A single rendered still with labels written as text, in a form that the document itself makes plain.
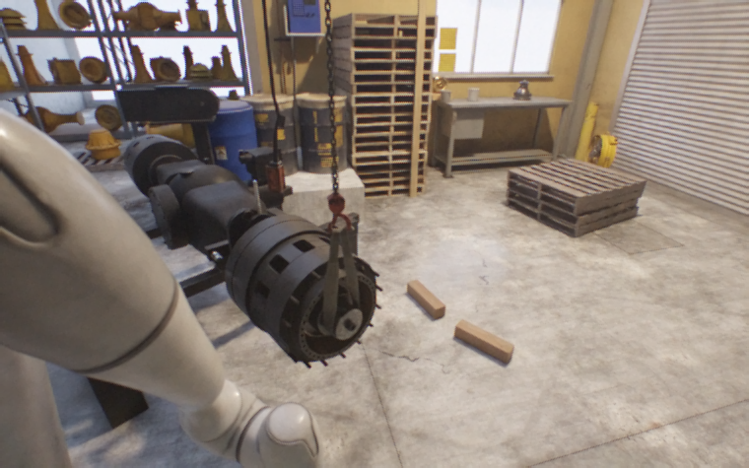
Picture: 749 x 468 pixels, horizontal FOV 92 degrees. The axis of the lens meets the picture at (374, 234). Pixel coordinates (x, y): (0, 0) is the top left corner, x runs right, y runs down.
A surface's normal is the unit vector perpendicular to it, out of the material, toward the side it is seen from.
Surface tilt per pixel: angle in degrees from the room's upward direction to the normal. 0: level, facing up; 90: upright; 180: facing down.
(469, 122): 90
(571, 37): 90
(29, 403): 93
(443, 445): 0
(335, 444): 0
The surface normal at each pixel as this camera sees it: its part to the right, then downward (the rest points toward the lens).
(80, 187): 0.91, -0.40
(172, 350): 0.90, 0.37
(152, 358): 0.72, 0.57
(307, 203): 0.25, 0.45
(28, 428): 0.98, 0.14
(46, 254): 0.81, 0.21
